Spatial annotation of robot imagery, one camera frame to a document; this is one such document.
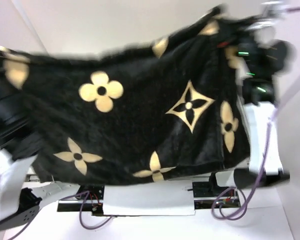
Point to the black floral pillowcase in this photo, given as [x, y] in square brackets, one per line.
[144, 114]

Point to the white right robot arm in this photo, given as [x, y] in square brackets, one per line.
[257, 99]

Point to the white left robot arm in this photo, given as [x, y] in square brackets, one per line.
[19, 147]

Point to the white cover plate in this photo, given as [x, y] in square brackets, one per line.
[164, 198]

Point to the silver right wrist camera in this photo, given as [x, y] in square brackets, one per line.
[273, 12]

